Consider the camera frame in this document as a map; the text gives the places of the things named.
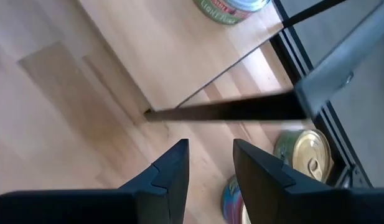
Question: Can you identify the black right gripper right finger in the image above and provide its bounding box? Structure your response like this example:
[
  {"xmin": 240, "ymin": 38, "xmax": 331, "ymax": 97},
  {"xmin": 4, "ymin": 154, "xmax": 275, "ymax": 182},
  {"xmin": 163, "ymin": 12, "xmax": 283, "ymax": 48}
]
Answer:
[{"xmin": 232, "ymin": 138, "xmax": 384, "ymax": 224}]

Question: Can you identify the wooden shelf with black legs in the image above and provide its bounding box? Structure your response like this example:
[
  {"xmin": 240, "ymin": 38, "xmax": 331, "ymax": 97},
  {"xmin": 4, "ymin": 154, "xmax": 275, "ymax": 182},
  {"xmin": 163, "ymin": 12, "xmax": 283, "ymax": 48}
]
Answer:
[{"xmin": 0, "ymin": 0, "xmax": 348, "ymax": 125}]

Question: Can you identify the tuna can pink blue label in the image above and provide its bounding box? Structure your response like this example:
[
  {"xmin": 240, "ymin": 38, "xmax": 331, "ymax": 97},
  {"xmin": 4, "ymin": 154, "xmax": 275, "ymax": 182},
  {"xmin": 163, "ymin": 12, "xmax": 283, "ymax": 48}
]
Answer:
[{"xmin": 222, "ymin": 174, "xmax": 252, "ymax": 224}]

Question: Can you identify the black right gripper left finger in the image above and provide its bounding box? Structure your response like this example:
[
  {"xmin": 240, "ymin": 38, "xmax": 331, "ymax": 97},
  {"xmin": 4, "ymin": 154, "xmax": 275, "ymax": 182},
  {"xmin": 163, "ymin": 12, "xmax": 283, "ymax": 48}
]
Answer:
[{"xmin": 0, "ymin": 138, "xmax": 190, "ymax": 224}]

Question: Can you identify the light tuna can green label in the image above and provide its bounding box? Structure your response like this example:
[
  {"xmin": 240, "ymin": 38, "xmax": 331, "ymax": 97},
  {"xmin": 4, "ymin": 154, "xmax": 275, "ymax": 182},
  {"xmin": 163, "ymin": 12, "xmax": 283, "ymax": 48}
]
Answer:
[{"xmin": 192, "ymin": 0, "xmax": 271, "ymax": 26}]

